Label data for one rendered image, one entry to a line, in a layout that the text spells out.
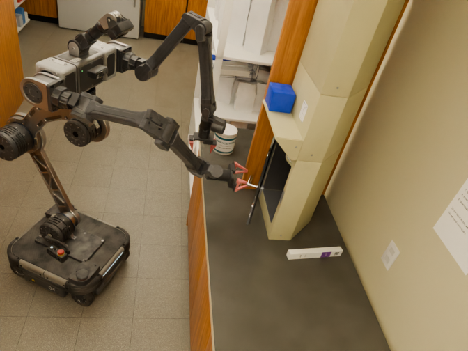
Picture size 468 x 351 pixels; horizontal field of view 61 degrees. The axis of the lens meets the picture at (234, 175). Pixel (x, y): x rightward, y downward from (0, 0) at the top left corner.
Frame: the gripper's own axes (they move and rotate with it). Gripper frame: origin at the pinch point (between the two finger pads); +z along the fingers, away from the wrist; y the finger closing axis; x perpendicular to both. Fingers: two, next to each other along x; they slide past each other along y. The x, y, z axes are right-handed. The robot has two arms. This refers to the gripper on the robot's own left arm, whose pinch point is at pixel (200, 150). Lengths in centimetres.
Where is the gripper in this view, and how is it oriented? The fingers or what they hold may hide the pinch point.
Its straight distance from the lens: 210.2
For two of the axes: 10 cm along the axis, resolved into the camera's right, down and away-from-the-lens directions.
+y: 9.8, 0.9, 2.0
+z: -1.9, 7.8, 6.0
